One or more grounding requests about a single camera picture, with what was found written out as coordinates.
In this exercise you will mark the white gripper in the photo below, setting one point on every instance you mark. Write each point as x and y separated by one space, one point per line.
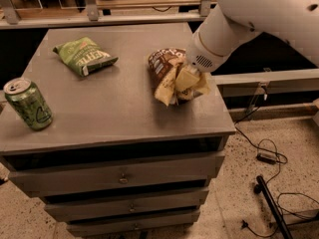
198 55

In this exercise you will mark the brown sea salt chip bag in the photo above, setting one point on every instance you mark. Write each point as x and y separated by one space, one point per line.
164 67

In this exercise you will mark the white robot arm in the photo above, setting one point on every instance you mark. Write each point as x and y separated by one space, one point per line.
233 23

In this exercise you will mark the green jalapeno chip bag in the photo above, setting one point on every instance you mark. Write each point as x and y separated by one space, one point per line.
84 56

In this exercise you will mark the black power adapter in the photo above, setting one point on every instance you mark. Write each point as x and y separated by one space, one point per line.
267 158

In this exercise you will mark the grey drawer cabinet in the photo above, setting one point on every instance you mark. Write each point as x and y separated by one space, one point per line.
112 113

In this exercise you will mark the black stand leg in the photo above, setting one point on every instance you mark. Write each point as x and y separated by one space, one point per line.
261 187

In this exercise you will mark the green soda can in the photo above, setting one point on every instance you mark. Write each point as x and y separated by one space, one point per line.
26 99

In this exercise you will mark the bottom grey drawer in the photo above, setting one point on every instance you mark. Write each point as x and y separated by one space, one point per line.
107 226

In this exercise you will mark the grey drawer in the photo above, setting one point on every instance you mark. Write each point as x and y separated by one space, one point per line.
79 178
107 226
127 204

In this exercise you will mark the middle grey drawer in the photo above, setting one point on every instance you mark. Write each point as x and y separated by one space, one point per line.
127 204

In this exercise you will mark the top grey drawer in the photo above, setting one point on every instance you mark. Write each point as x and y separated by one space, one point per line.
79 178

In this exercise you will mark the metal railing frame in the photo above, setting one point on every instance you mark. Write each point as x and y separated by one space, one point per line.
23 14

